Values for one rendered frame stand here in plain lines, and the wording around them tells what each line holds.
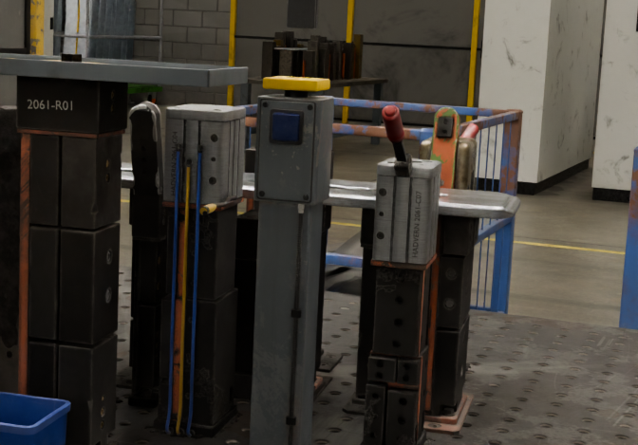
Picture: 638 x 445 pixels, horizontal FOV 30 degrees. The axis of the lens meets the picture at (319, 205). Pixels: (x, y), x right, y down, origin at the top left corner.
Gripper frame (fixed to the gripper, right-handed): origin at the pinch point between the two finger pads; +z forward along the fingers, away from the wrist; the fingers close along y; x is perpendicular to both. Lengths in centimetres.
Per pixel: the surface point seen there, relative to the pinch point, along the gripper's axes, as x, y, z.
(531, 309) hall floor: -2, 408, 127
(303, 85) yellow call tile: -1.1, -2.7, 9.4
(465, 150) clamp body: -12, 47, 20
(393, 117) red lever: -10.1, 1.8, 12.4
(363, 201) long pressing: -2.5, 24.3, 25.3
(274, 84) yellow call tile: 2.0, -2.7, 9.5
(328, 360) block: 7, 51, 55
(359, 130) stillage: 37, 205, 33
